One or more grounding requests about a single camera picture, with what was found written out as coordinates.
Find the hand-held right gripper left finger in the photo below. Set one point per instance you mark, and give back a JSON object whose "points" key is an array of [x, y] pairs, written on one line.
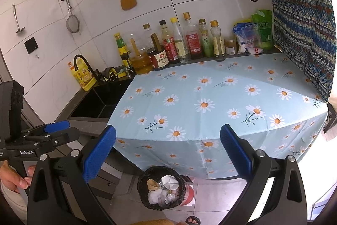
{"points": [[101, 152]]}

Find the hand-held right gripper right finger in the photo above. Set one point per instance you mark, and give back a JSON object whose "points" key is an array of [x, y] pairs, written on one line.
{"points": [[234, 151]]}

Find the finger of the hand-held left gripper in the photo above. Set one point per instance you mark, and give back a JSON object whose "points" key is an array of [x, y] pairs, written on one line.
{"points": [[56, 125], [65, 135]]}

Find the black trash bin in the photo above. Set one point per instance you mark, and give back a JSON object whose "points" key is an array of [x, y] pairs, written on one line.
{"points": [[142, 198]]}

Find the person's left forearm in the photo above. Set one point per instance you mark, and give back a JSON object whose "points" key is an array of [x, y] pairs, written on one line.
{"points": [[13, 204]]}

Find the person's left hand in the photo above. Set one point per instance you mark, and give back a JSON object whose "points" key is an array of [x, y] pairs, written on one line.
{"points": [[10, 177]]}

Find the daisy printed blue tablecloth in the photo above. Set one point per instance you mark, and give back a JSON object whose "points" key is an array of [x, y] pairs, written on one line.
{"points": [[223, 98]]}

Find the black kitchen sink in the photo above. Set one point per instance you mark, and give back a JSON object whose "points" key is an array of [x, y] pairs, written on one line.
{"points": [[105, 98]]}

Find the yellow dish soap bottle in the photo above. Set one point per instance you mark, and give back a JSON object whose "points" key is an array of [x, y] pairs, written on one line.
{"points": [[84, 78]]}

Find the red plastic container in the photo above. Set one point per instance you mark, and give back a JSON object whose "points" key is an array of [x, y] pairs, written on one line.
{"points": [[189, 193]]}

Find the black curved faucet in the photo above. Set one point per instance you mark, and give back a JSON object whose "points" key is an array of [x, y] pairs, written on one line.
{"points": [[90, 68]]}

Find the sponge rack with yellow sponge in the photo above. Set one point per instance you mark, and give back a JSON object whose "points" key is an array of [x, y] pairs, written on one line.
{"points": [[112, 73]]}

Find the person's foot in black slipper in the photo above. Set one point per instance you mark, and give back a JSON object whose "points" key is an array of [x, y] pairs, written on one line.
{"points": [[193, 221]]}

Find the metal ladle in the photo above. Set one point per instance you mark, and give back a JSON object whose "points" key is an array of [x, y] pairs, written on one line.
{"points": [[20, 30]]}

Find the person's tan clothing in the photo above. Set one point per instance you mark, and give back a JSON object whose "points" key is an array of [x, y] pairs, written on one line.
{"points": [[158, 222]]}

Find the clear cooking oil jug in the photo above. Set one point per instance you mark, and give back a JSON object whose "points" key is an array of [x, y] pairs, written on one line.
{"points": [[140, 63]]}

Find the green label sauce bottle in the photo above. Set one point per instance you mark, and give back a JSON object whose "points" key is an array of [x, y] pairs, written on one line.
{"points": [[121, 47]]}

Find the small white red packet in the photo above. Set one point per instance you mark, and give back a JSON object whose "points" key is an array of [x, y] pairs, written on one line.
{"points": [[254, 51]]}

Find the metal mesh strainer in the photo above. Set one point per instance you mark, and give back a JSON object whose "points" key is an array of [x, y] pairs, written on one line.
{"points": [[73, 24]]}

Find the small glass jar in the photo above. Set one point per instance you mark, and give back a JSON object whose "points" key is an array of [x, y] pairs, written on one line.
{"points": [[230, 47]]}

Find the yellow cap seasoning bottle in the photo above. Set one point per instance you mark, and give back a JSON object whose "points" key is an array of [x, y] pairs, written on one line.
{"points": [[218, 45]]}

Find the dark sauce jug red label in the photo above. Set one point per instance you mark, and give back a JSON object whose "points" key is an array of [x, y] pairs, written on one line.
{"points": [[159, 59]]}

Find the green oil glass bottle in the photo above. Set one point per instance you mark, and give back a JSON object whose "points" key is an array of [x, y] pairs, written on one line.
{"points": [[205, 43]]}

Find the white blue salt bag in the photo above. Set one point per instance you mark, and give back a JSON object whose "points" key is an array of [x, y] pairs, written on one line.
{"points": [[243, 39]]}

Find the clear bottle yellow cap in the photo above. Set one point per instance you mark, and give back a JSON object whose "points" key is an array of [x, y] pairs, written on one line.
{"points": [[179, 48]]}

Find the black cap red label bottle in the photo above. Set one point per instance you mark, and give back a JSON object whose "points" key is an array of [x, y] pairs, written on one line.
{"points": [[168, 47]]}

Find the green plastic pouch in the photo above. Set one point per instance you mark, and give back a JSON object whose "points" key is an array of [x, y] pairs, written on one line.
{"points": [[264, 30]]}

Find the clear bottle gold cap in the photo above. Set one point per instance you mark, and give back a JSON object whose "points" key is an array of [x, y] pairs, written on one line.
{"points": [[147, 34]]}

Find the blue patterned curtain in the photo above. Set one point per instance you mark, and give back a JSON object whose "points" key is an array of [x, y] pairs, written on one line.
{"points": [[302, 16]]}

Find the small black wall switch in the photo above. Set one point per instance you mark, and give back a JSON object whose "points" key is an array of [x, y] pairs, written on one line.
{"points": [[30, 45]]}

